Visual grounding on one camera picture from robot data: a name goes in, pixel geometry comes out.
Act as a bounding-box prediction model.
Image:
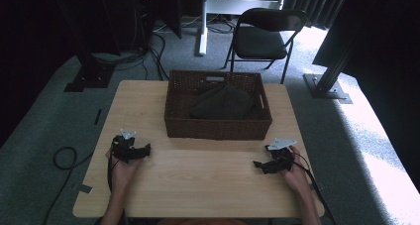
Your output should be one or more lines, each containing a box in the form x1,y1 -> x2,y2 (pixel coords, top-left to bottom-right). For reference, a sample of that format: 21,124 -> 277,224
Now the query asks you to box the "dark cloth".
188,83 -> 256,121

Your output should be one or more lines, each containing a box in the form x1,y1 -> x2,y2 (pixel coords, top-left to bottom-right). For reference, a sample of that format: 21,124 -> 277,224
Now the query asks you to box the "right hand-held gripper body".
264,137 -> 298,174

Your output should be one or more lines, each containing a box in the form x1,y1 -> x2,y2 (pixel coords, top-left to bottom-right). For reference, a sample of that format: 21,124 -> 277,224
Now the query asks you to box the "person's right hand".
279,145 -> 312,192

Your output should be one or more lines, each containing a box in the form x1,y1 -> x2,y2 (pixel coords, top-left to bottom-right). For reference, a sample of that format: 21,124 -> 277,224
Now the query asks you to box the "dark curtain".
231,0 -> 351,31

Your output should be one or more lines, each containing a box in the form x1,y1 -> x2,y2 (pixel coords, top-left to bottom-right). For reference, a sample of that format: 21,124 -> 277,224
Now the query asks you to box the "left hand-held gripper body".
111,128 -> 141,165

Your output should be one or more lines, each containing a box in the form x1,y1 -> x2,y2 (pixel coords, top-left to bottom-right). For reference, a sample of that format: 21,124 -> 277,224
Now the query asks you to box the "black folding chair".
223,7 -> 309,85

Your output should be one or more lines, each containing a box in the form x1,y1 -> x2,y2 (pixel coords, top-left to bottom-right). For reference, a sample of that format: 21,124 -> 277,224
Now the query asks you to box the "person's left hand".
105,147 -> 146,193

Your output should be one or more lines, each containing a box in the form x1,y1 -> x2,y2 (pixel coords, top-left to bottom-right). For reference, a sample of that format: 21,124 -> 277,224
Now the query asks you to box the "bundle of black cables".
92,6 -> 172,82

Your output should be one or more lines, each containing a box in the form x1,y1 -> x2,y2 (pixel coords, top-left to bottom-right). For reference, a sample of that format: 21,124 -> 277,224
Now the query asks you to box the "white metal desk frame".
197,0 -> 288,56

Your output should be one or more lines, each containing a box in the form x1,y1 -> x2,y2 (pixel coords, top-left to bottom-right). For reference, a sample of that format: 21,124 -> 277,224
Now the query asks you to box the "brown wicker basket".
163,69 -> 273,142

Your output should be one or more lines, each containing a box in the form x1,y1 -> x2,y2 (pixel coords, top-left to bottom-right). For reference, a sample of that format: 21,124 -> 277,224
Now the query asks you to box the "black metal stand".
302,20 -> 365,105
49,0 -> 117,93

